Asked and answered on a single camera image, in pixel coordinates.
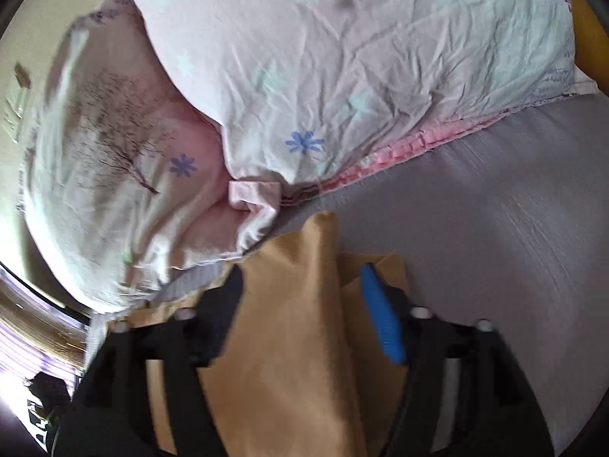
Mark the tan yellow garment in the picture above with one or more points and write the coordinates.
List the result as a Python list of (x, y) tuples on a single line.
[(302, 372)]

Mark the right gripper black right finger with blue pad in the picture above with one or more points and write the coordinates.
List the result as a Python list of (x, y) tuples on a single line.
[(465, 394)]

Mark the white wall switch socket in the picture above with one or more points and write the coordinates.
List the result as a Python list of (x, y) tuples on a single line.
[(15, 101)]

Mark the window with purple curtain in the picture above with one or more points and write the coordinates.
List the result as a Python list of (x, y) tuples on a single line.
[(37, 335)]

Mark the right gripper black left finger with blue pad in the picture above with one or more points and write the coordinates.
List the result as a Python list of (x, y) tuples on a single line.
[(142, 394)]

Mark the grey purple bed sheet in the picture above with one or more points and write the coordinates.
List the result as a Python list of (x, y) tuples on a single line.
[(509, 224)]

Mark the white pillow with tree print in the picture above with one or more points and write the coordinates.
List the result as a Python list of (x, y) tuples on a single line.
[(125, 183)]

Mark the pink floral pillow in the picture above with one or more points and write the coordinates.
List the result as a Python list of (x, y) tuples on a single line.
[(317, 93)]

